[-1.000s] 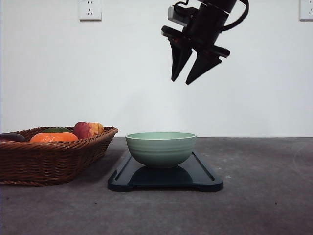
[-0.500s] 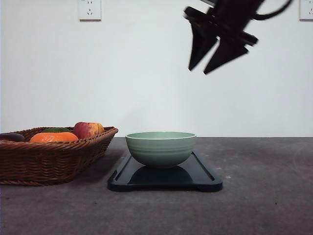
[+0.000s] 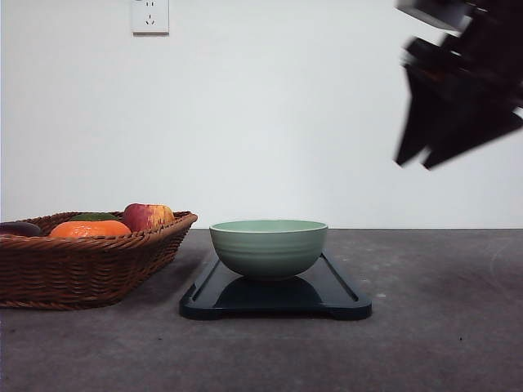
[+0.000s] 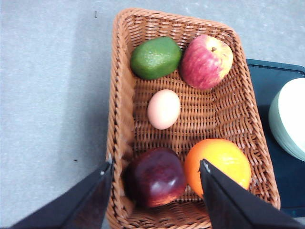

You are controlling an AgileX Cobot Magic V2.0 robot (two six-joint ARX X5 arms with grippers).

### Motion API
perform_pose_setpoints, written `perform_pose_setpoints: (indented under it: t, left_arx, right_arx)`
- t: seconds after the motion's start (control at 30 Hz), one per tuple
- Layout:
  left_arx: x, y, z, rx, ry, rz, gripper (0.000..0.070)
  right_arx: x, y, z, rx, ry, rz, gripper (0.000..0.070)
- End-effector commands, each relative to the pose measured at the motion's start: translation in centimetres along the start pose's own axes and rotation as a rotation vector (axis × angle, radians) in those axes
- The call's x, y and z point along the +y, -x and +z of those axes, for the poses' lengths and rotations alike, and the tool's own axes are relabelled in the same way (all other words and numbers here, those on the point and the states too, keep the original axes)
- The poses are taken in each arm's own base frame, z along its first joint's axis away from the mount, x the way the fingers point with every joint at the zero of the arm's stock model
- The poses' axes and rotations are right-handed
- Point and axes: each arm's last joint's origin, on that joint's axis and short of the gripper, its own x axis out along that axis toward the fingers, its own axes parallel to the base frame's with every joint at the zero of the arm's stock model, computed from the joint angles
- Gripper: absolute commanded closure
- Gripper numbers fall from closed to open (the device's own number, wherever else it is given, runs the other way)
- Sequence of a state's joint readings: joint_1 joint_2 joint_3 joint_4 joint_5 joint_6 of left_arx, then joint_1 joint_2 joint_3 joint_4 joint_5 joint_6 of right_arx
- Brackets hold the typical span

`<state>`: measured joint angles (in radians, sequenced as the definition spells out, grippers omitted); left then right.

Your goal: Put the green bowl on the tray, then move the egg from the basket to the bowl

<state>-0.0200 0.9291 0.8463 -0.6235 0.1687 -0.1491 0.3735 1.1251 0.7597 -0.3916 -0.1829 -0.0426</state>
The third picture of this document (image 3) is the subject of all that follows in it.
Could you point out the red yellow apple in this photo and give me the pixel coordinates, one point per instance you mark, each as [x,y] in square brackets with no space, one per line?
[143,216]

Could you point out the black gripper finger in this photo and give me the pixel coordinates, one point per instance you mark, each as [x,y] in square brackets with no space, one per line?
[467,140]
[434,116]

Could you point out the dark purple eggplant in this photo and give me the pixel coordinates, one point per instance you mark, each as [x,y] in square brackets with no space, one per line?
[19,228]

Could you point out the white wall socket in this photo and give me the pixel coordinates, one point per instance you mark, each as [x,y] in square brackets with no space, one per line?
[150,19]

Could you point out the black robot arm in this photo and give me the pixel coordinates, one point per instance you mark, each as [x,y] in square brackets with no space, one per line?
[448,16]

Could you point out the green fruit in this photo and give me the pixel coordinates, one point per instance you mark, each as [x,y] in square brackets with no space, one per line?
[94,216]

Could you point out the orange tangerine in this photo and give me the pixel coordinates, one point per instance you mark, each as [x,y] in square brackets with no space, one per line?
[95,228]

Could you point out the dark blue rectangular tray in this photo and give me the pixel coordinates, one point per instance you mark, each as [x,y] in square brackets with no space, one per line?
[321,292]

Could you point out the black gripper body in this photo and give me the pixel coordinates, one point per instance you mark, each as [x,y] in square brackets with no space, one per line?
[481,63]

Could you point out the brown wicker basket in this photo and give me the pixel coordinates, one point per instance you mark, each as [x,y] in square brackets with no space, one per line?
[78,260]

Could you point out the light green bowl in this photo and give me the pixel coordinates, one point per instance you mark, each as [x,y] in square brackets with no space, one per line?
[268,249]

